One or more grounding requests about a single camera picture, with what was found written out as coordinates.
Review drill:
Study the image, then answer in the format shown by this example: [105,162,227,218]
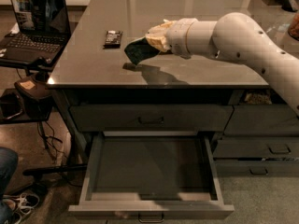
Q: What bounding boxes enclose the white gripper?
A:
[145,18,198,59]

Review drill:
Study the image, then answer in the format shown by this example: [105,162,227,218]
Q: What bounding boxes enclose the green yellow sponge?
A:
[124,37,160,65]

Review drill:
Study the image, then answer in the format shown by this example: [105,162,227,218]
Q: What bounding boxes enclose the right grey middle drawer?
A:
[213,137,299,159]

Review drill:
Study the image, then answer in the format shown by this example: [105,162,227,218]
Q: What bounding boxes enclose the right grey top drawer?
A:
[224,105,299,136]

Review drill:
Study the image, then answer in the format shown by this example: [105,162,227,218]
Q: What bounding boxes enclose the open grey middle drawer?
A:
[69,135,235,223]

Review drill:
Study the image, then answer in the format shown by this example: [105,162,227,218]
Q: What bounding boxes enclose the right grey bottom drawer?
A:
[215,160,299,176]

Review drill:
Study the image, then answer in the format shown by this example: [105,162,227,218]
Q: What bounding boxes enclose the black snack bar wrapper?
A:
[104,30,122,48]

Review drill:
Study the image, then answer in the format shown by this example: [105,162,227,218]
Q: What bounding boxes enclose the grey kitchen island cabinet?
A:
[49,0,299,224]

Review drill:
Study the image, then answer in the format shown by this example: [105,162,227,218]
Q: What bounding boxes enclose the black laptop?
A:
[0,0,71,67]

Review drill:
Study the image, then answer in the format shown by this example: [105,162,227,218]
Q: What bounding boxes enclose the black laptop stand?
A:
[0,68,87,195]

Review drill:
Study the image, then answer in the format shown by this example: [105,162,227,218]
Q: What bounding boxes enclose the black box with sticky note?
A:
[14,74,53,119]

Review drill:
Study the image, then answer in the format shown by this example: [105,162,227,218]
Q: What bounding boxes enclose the brown object right edge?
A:
[288,13,299,40]

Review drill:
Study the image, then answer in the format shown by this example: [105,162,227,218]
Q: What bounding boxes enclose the blue jeans leg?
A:
[0,147,18,224]

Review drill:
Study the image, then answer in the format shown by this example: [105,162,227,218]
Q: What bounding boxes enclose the white sneaker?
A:
[2,192,40,224]

